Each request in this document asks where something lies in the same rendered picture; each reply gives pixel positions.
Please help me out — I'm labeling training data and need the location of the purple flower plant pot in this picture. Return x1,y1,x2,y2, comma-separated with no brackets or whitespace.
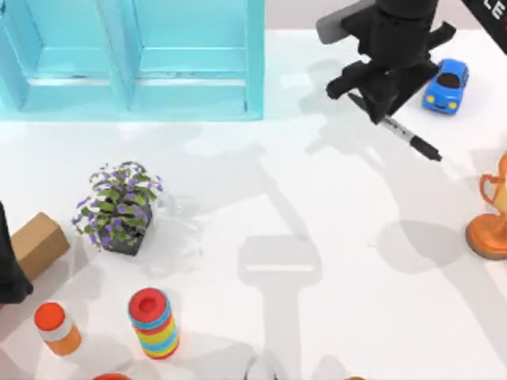
71,160,166,258

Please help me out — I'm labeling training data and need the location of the stack of coloured rings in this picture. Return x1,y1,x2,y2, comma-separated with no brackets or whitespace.
127,287,181,361

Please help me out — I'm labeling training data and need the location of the orange trophy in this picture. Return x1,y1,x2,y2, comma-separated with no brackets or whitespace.
464,151,507,261

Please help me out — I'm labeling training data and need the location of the light blue rack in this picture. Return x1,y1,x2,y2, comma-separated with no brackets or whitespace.
0,0,265,122

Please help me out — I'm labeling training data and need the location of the blue toy car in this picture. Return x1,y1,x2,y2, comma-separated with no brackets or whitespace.
421,58,470,116

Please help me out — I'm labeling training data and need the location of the brown cardboard box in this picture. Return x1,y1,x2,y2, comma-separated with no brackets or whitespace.
9,211,72,283

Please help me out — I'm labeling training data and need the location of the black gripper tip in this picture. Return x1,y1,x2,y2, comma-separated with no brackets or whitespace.
0,200,35,306

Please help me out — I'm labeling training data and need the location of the black marker pen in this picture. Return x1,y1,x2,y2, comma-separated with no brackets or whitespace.
348,92,444,163

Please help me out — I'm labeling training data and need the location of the orange bottle with red cap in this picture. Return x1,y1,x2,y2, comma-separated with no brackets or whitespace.
33,301,83,357

